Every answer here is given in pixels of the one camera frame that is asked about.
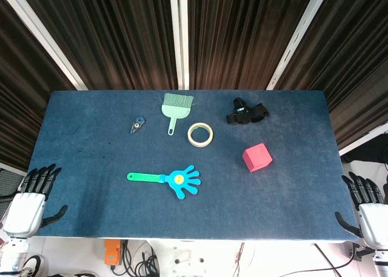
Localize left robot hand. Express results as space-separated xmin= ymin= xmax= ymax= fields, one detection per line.
xmin=2 ymin=164 xmax=69 ymax=238

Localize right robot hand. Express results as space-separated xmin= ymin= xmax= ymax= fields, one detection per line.
xmin=334 ymin=172 xmax=388 ymax=249

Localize blue hand clapper toy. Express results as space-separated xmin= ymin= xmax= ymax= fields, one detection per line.
xmin=126 ymin=164 xmax=201 ymax=200

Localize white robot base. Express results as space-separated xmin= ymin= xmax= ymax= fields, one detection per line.
xmin=171 ymin=242 xmax=210 ymax=277

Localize orange plastic foot pedal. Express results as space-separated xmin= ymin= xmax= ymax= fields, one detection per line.
xmin=104 ymin=239 xmax=122 ymax=265

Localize black and white shoe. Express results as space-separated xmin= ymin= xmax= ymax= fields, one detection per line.
xmin=21 ymin=255 xmax=47 ymax=275

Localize blue table cloth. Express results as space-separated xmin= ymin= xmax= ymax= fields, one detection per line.
xmin=27 ymin=90 xmax=360 ymax=244

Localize red foam cube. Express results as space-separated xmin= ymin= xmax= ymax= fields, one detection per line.
xmin=242 ymin=142 xmax=273 ymax=173

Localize blue correction tape dispenser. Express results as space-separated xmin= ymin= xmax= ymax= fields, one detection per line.
xmin=129 ymin=116 xmax=146 ymax=135

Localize beige masking tape roll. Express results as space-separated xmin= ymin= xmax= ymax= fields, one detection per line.
xmin=187 ymin=122 xmax=214 ymax=149

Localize green dustpan brush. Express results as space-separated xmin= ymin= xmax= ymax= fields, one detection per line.
xmin=156 ymin=93 xmax=198 ymax=136

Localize dark brown curtain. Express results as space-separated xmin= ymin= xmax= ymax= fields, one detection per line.
xmin=0 ymin=0 xmax=388 ymax=172

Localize white aluminium frame post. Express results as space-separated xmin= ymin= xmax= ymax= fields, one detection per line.
xmin=338 ymin=124 xmax=388 ymax=156
xmin=266 ymin=0 xmax=334 ymax=91
xmin=169 ymin=0 xmax=190 ymax=90
xmin=0 ymin=0 xmax=89 ymax=91
xmin=0 ymin=161 xmax=28 ymax=177

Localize long black cable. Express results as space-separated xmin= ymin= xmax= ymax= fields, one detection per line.
xmin=284 ymin=243 xmax=364 ymax=277

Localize black cable bundle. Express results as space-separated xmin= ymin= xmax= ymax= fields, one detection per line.
xmin=110 ymin=239 xmax=159 ymax=277

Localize thin red wires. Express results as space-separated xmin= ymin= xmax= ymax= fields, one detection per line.
xmin=232 ymin=242 xmax=247 ymax=277

